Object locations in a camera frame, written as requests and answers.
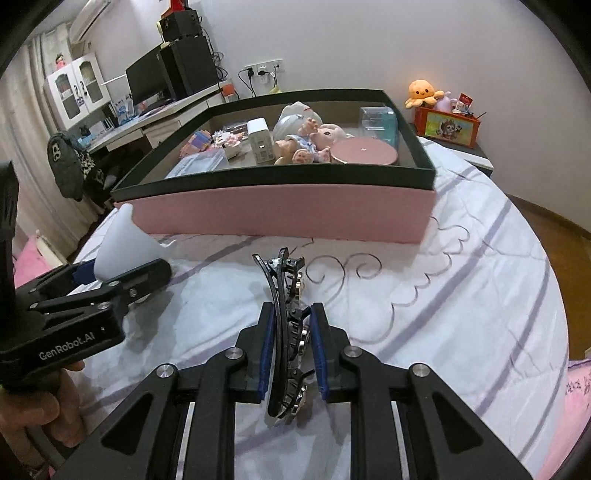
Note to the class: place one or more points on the baby doll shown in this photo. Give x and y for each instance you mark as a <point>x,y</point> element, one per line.
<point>314,141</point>

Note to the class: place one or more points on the black speaker box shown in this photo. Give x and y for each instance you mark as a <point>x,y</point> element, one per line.
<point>182,26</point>

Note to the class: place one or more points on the purple plush toy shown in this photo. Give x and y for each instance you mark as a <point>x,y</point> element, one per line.
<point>445,101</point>

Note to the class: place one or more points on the white cone-shaped object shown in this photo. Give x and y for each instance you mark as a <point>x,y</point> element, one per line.
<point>127,244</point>

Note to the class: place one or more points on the person's left hand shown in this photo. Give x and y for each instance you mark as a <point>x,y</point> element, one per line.
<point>27,413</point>

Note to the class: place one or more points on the red storage box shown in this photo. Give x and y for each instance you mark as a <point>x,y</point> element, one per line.
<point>448,127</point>

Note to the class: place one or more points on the pink round case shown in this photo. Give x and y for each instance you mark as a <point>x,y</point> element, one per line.
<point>364,151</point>

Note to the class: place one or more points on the small red card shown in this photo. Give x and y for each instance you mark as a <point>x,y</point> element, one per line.
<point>465,101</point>

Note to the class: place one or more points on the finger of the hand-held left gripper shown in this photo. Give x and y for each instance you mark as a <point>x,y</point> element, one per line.
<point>85,273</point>
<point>138,277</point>

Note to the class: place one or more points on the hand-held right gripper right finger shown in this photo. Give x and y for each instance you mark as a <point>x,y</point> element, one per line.
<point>321,355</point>

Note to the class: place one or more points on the blue white boxes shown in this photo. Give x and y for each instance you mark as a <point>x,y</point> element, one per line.
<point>122,110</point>

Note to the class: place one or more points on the white striped bed sheet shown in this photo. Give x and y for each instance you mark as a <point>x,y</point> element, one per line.
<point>461,300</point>

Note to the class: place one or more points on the clear floss pick packet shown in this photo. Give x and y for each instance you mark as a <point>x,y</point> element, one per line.
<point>198,165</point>

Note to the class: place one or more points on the white desk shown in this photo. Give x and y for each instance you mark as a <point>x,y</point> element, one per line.
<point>152,120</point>

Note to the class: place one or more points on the white glass-door cabinet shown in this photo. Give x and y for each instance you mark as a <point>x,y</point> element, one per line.
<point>78,92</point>

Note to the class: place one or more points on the pink blanket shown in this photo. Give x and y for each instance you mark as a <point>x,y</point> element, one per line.
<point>577,415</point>

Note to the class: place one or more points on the pastel block stack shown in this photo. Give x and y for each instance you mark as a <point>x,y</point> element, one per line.
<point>194,144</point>

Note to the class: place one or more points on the small white floral box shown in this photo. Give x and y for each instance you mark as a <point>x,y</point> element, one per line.
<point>228,142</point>

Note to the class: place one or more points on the white charger adapter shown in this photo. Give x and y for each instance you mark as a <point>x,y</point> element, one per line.
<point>261,141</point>

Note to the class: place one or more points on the black hair clip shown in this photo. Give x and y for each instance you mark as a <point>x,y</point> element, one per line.
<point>279,332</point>

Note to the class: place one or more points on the orange octopus plush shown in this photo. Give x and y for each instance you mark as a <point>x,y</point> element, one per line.
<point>424,92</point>

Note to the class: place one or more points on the white wall socket strip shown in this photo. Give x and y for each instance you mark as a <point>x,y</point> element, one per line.
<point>263,67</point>

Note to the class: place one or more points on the black computer monitor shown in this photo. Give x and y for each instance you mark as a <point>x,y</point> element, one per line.
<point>150,78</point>

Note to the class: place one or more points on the clear teal box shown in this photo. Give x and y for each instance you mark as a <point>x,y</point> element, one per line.
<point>378,122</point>

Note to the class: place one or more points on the red ornament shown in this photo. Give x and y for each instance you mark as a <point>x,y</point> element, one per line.
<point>179,5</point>

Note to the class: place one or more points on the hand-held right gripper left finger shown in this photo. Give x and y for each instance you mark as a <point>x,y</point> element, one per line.
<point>264,350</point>

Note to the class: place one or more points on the white air conditioner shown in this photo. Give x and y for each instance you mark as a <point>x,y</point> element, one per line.
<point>90,21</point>

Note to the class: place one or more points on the beige curtain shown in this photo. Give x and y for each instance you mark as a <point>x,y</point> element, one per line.
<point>25,138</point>

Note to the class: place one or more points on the dark clothing pile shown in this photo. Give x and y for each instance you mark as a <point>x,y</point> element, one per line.
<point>69,166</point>

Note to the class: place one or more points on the pink box with dark rim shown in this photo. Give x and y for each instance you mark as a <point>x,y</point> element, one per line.
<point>277,212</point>

